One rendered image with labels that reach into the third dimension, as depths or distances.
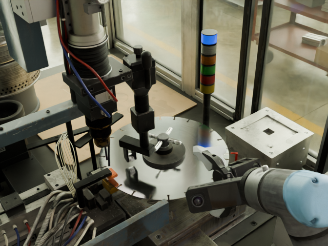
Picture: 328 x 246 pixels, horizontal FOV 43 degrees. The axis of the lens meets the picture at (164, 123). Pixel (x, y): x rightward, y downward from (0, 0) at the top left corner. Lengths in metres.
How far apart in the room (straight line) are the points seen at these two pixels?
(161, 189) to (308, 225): 0.43
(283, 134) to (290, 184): 0.63
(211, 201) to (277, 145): 0.48
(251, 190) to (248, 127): 0.57
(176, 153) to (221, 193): 0.32
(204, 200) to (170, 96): 0.96
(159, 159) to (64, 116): 0.27
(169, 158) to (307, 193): 0.50
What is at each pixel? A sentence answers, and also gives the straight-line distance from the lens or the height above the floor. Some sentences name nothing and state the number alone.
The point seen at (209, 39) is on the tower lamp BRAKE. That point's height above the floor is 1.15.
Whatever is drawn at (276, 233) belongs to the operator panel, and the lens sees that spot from 1.09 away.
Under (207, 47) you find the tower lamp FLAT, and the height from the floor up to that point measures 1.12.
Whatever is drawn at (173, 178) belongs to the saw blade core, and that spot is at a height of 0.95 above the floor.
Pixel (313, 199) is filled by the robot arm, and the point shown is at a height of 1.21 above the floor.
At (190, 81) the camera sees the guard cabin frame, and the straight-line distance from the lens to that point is 1.64.
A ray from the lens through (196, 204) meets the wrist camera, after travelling 0.75.
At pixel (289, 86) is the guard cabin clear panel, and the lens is 1.31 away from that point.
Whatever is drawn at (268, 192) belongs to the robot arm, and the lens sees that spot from 0.65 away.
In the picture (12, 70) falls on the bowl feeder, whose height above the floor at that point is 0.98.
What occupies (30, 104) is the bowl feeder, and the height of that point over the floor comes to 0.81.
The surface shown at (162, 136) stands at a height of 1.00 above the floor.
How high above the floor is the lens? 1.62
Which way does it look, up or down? 35 degrees down
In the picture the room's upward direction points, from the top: 2 degrees counter-clockwise
